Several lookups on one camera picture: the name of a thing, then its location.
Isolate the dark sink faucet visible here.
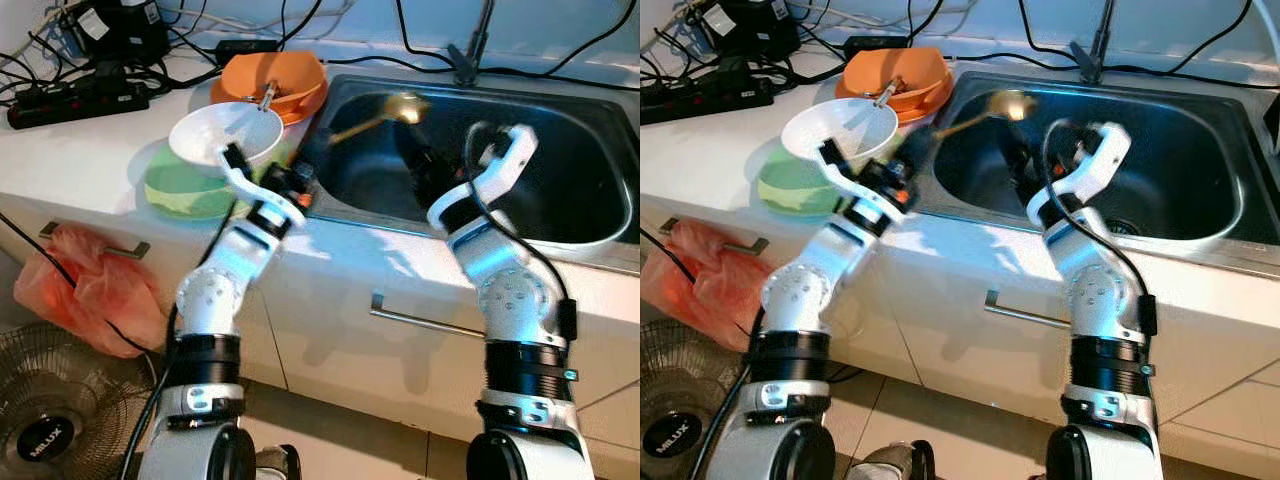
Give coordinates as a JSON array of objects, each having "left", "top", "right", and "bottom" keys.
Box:
[
  {"left": 1068, "top": 0, "right": 1119, "bottom": 86},
  {"left": 447, "top": 0, "right": 496, "bottom": 86}
]

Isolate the white kitchen cabinet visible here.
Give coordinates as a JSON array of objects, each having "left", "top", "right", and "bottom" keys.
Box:
[
  {"left": 640, "top": 190, "right": 1280, "bottom": 466},
  {"left": 0, "top": 195, "right": 641, "bottom": 471}
]

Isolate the green plate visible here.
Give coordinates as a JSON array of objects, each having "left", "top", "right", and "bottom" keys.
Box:
[
  {"left": 143, "top": 138, "right": 301, "bottom": 221},
  {"left": 757, "top": 140, "right": 871, "bottom": 216}
]

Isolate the stainless steel sink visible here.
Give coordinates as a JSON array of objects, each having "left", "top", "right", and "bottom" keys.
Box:
[
  {"left": 298, "top": 72, "right": 641, "bottom": 273},
  {"left": 915, "top": 70, "right": 1280, "bottom": 276}
]

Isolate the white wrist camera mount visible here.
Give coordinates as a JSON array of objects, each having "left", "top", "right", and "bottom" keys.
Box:
[
  {"left": 1050, "top": 122, "right": 1133, "bottom": 216},
  {"left": 465, "top": 125, "right": 539, "bottom": 216},
  {"left": 818, "top": 160, "right": 891, "bottom": 216},
  {"left": 218, "top": 160, "right": 301, "bottom": 217}
]

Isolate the black power strip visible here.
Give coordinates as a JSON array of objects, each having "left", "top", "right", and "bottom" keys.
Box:
[
  {"left": 640, "top": 75, "right": 776, "bottom": 126},
  {"left": 7, "top": 78, "right": 153, "bottom": 131}
]

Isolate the small black power adapter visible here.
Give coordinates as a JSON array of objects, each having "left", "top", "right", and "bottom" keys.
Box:
[
  {"left": 843, "top": 35, "right": 911, "bottom": 59},
  {"left": 214, "top": 38, "right": 283, "bottom": 65}
]

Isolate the orange plate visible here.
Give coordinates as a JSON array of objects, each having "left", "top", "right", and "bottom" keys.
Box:
[
  {"left": 838, "top": 80, "right": 953, "bottom": 123},
  {"left": 215, "top": 85, "right": 329, "bottom": 126}
]

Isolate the large black power adapter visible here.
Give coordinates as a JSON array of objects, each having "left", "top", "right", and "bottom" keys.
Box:
[
  {"left": 690, "top": 0, "right": 801, "bottom": 63},
  {"left": 68, "top": 0, "right": 169, "bottom": 69}
]

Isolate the orange bowl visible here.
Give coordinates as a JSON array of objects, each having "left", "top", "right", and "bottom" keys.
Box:
[
  {"left": 222, "top": 52, "right": 329, "bottom": 111},
  {"left": 836, "top": 47, "right": 953, "bottom": 101}
]

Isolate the red plastic bag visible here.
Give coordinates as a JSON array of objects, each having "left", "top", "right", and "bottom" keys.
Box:
[
  {"left": 13, "top": 222, "right": 169, "bottom": 359},
  {"left": 640, "top": 218, "right": 776, "bottom": 351}
]

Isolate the floor fan with wire guard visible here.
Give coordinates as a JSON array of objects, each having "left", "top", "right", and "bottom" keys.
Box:
[
  {"left": 0, "top": 320, "right": 166, "bottom": 480},
  {"left": 640, "top": 318, "right": 761, "bottom": 480}
]

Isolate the white bowl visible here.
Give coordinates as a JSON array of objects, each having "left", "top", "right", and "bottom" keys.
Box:
[
  {"left": 168, "top": 100, "right": 286, "bottom": 169},
  {"left": 780, "top": 97, "right": 899, "bottom": 166}
]

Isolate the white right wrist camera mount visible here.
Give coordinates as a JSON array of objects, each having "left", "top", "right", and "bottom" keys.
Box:
[
  {"left": 1050, "top": 122, "right": 1133, "bottom": 216},
  {"left": 465, "top": 125, "right": 539, "bottom": 216}
]

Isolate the grey robot left foot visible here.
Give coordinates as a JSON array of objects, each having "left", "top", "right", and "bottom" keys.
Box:
[
  {"left": 255, "top": 445, "right": 301, "bottom": 480},
  {"left": 858, "top": 440, "right": 938, "bottom": 480}
]

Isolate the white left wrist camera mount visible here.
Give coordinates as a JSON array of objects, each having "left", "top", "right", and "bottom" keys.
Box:
[
  {"left": 818, "top": 160, "right": 891, "bottom": 216},
  {"left": 218, "top": 160, "right": 301, "bottom": 217}
]

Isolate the silver bar cabinet handle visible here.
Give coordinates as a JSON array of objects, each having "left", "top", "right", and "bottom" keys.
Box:
[
  {"left": 984, "top": 289, "right": 1071, "bottom": 329},
  {"left": 658, "top": 215, "right": 776, "bottom": 256},
  {"left": 38, "top": 220, "right": 151, "bottom": 259},
  {"left": 370, "top": 292, "right": 486, "bottom": 341}
]

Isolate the black hanging power cable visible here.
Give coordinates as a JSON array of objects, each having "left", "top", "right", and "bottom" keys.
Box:
[
  {"left": 640, "top": 228, "right": 751, "bottom": 336},
  {"left": 0, "top": 212, "right": 151, "bottom": 353}
]

